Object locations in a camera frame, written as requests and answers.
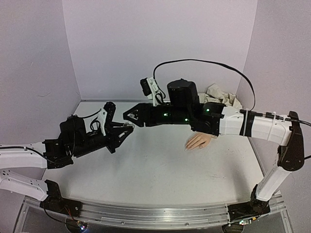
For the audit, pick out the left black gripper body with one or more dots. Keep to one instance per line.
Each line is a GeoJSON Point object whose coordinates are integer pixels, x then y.
{"type": "Point", "coordinates": [86, 148]}

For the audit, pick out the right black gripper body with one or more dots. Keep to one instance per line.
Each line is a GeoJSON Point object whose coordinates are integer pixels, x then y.
{"type": "Point", "coordinates": [142, 114]}

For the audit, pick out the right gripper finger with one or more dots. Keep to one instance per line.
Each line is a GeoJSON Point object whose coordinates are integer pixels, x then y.
{"type": "Point", "coordinates": [139, 121]}
{"type": "Point", "coordinates": [139, 107]}

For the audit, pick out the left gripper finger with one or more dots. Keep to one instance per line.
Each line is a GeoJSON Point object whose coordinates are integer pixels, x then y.
{"type": "Point", "coordinates": [113, 125]}
{"type": "Point", "coordinates": [118, 136]}

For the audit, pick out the white nail polish cap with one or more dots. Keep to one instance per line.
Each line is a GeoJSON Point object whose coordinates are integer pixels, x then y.
{"type": "Point", "coordinates": [131, 115]}

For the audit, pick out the clear nail polish bottle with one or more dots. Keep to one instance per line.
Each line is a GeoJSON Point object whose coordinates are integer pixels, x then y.
{"type": "Point", "coordinates": [128, 125]}

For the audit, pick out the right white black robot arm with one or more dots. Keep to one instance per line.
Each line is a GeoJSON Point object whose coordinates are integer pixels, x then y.
{"type": "Point", "coordinates": [218, 119]}

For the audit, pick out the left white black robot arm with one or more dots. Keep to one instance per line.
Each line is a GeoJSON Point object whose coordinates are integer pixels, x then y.
{"type": "Point", "coordinates": [13, 158]}

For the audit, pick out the beige jacket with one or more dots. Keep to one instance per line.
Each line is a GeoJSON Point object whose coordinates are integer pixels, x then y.
{"type": "Point", "coordinates": [215, 94]}

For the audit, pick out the mannequin hand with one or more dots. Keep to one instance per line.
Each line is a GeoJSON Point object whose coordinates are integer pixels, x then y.
{"type": "Point", "coordinates": [199, 141]}

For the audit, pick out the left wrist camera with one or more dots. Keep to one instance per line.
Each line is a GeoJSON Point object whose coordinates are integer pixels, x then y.
{"type": "Point", "coordinates": [105, 117]}

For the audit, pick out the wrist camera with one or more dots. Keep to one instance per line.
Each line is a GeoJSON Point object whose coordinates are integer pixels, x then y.
{"type": "Point", "coordinates": [152, 91]}
{"type": "Point", "coordinates": [105, 117]}

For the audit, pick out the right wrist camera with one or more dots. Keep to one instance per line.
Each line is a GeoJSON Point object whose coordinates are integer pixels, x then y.
{"type": "Point", "coordinates": [152, 91]}

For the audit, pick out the aluminium front rail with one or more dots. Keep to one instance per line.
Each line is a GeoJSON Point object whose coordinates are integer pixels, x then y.
{"type": "Point", "coordinates": [160, 218]}

